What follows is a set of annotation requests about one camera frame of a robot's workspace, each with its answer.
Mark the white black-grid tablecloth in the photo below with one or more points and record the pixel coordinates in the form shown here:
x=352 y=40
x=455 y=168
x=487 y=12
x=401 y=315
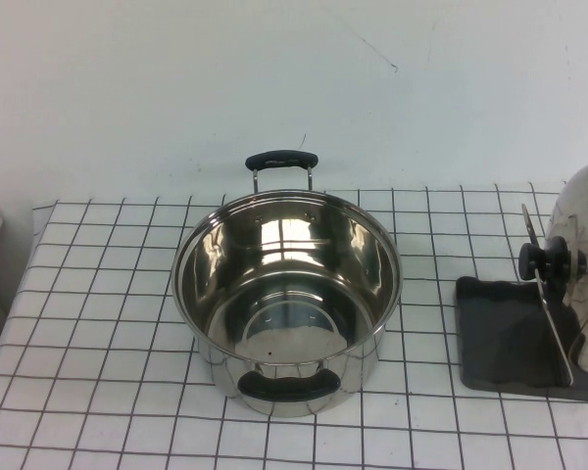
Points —
x=103 y=343

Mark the grey white box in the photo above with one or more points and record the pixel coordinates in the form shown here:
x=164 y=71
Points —
x=0 y=274

